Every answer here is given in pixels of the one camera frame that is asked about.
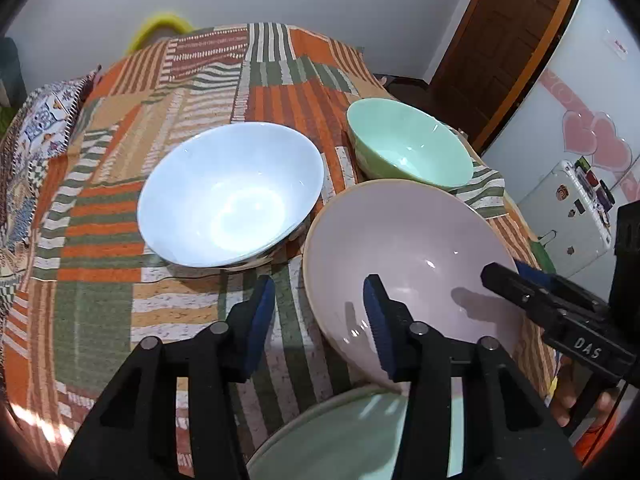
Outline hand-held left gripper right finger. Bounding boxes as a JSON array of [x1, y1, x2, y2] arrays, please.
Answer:
[[363, 274, 583, 480]]

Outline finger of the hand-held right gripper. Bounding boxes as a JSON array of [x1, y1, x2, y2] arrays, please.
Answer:
[[515, 260, 609, 317], [481, 262, 567, 334]]

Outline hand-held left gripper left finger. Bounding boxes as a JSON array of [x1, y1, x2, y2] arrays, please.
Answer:
[[59, 275, 277, 480]]

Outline pink bowl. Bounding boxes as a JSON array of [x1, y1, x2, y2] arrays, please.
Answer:
[[302, 178, 526, 391]]

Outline green plate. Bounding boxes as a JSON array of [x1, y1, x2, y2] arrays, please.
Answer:
[[246, 384, 466, 480]]

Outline white bowl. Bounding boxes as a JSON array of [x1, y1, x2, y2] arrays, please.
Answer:
[[136, 121, 326, 270]]

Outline green bowl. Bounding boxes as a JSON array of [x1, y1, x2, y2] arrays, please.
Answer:
[[346, 98, 475, 192]]

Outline person's right hand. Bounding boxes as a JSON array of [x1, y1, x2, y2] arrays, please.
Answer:
[[550, 355, 592, 428]]

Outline white suitcase with stickers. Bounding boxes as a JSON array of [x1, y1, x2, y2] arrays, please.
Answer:
[[517, 159, 618, 278]]

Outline brown wooden door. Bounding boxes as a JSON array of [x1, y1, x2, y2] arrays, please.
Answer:
[[430, 0, 586, 153]]

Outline striped orange bedspread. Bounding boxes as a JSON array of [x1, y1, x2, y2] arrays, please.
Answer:
[[0, 22, 558, 480]]

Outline patterned pillow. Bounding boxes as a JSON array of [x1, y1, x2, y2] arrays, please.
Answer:
[[0, 65, 103, 321]]

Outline yellow foam arch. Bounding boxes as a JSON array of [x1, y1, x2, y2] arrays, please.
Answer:
[[125, 12, 193, 56]]

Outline pink heart wall decal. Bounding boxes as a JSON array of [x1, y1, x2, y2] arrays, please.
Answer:
[[540, 67, 633, 173]]

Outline wall switch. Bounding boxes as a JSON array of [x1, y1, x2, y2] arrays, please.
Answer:
[[604, 30, 631, 60]]

